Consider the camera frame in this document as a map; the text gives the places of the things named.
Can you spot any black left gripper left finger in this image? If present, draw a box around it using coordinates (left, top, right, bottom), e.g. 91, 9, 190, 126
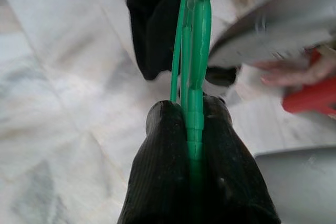
117, 100, 194, 224

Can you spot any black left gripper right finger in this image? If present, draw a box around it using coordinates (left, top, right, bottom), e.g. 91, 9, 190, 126
198, 95, 281, 224

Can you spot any green plastic hanger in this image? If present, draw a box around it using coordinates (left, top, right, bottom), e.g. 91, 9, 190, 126
169, 0, 220, 224

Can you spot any black T-shirt green logo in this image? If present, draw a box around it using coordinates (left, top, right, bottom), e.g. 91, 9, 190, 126
125, 0, 186, 81

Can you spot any person bare hand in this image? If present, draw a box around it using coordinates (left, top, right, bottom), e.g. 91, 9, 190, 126
253, 48, 336, 88

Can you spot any silver robot left thigh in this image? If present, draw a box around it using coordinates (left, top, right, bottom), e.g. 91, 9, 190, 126
254, 144, 336, 224

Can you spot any red plastic stool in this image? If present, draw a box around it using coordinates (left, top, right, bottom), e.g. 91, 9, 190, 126
282, 49, 336, 116

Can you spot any silver robot left lower leg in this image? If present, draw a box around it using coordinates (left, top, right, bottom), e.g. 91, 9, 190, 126
208, 0, 336, 67

